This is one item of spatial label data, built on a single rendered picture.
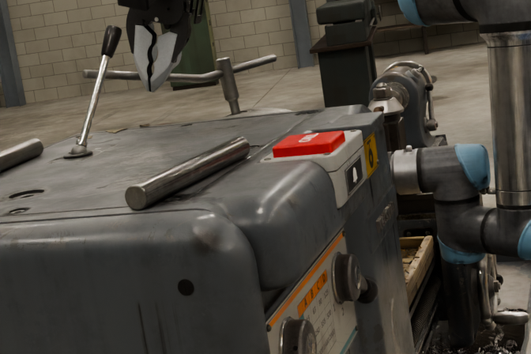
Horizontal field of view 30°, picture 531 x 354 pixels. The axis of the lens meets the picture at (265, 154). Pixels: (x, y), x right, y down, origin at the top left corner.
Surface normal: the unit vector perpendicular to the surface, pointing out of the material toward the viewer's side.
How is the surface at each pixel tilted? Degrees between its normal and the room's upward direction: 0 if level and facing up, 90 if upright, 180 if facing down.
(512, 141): 86
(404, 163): 58
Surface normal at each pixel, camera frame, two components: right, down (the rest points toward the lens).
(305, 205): 0.85, -0.40
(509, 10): -0.26, 0.09
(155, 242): -0.33, -0.13
